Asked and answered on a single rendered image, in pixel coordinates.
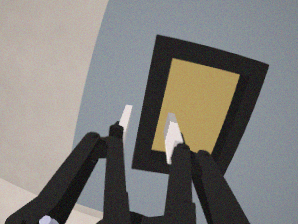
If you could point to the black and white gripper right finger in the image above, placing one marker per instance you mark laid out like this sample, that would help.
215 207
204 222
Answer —
217 200

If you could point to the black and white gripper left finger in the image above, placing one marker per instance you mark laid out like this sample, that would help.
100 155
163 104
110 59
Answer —
55 202

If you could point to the black picture frame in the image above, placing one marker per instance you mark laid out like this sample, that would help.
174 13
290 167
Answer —
212 105

